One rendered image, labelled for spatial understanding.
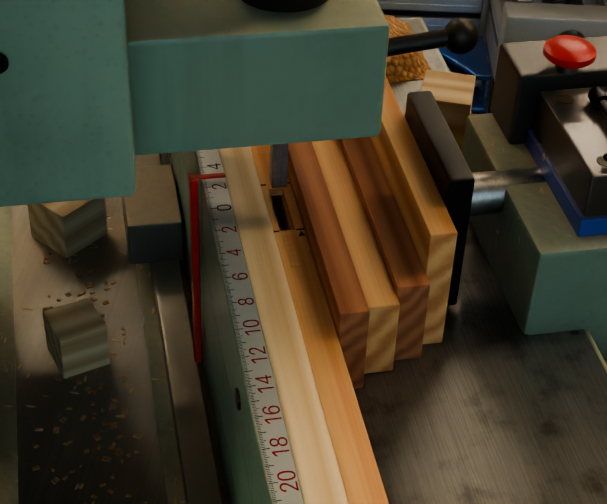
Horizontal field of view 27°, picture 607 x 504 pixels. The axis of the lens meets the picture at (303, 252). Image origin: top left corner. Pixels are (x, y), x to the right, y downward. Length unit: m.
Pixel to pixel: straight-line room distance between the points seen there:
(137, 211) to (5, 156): 0.27
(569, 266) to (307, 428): 0.19
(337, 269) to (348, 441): 0.11
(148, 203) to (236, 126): 0.23
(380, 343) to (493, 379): 0.07
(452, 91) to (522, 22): 0.46
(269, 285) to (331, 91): 0.11
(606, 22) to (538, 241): 0.65
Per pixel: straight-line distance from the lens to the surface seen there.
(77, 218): 0.91
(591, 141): 0.71
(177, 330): 0.83
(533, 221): 0.71
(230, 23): 0.64
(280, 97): 0.66
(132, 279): 0.90
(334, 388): 0.62
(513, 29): 1.31
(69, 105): 0.60
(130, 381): 0.82
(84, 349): 0.82
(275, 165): 0.72
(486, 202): 0.73
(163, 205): 0.88
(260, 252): 0.68
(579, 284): 0.71
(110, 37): 0.59
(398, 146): 0.72
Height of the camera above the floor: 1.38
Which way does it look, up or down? 39 degrees down
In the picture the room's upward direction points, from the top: 3 degrees clockwise
